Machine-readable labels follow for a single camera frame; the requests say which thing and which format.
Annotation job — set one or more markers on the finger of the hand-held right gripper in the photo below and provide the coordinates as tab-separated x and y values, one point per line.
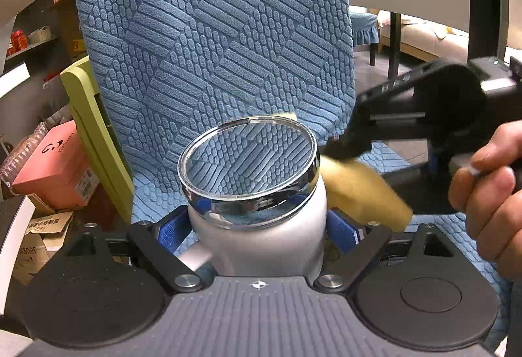
359	128
412	189

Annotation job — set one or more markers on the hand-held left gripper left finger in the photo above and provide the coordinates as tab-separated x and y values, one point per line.
170	232

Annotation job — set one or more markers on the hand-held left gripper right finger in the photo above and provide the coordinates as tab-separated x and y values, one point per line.
343	231

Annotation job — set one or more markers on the yellow sponge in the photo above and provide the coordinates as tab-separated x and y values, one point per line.
369	194

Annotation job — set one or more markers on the person's right hand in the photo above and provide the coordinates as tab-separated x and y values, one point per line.
489	198

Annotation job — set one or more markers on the small blue skirted chair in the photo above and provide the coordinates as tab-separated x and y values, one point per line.
364	28

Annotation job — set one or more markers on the beige sofa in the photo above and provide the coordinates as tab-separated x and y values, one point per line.
424	37

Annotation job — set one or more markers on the green plastic chair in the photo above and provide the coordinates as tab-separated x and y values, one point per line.
96	128

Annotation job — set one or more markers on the brown printed cardboard box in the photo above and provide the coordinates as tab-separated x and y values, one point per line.
43	242

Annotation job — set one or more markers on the pink cardboard box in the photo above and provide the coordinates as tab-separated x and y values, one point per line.
57	169

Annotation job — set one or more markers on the blue textured covered chair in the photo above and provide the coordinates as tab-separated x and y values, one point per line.
228	43

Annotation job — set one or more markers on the white flat board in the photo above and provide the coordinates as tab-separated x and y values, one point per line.
14	238

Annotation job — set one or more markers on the clear bubble wrap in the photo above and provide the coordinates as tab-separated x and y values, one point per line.
20	153

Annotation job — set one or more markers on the small woven basket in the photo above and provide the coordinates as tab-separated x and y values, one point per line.
40	34

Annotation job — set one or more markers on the red jar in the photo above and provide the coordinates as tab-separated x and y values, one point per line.
19	40

